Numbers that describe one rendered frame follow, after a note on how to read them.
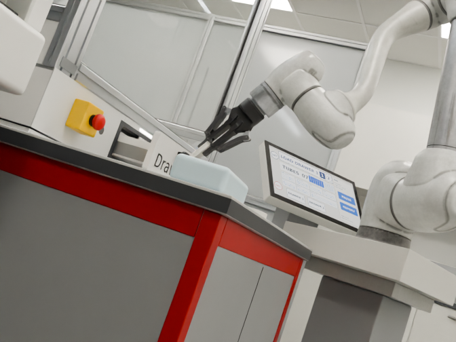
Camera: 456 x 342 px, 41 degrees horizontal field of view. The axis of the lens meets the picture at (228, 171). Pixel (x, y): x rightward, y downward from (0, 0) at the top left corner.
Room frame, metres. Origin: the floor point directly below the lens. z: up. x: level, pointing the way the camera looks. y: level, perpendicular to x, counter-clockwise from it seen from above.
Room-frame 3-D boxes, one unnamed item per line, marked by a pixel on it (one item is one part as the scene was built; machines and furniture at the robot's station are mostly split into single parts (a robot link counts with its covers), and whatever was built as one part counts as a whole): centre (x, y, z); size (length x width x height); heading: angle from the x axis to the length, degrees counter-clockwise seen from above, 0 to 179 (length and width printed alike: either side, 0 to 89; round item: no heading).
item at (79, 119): (1.47, 0.37, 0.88); 0.07 x 0.05 x 0.07; 158
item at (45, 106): (2.00, 0.69, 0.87); 1.02 x 0.95 x 0.14; 158
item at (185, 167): (1.02, 0.02, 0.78); 0.15 x 0.10 x 0.04; 163
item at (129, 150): (1.82, 0.35, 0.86); 0.40 x 0.26 x 0.06; 68
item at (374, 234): (1.80, -0.51, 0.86); 0.22 x 0.18 x 0.06; 144
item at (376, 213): (1.78, -0.50, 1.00); 0.18 x 0.16 x 0.22; 16
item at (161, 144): (1.74, 0.16, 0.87); 0.29 x 0.02 x 0.11; 158
